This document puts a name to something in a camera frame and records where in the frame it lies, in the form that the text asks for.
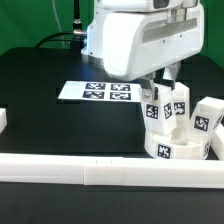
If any white U-shaped fence wall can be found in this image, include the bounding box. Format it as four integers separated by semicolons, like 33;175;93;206
0;153;224;189

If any white block at left edge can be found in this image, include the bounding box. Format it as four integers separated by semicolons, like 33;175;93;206
0;108;7;134

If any black cable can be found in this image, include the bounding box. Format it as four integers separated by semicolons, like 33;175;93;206
34;0;88;49

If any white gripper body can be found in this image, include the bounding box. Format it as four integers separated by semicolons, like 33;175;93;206
103;0;204;81

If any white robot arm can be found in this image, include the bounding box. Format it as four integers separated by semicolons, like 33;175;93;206
81;0;204;102

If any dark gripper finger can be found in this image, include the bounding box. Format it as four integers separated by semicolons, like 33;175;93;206
163;62;181;90
138;73;158;102

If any green backdrop curtain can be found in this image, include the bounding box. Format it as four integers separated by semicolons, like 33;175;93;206
0;0;224;66

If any white sheet with tags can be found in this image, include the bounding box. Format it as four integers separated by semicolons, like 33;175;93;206
58;81;140;102

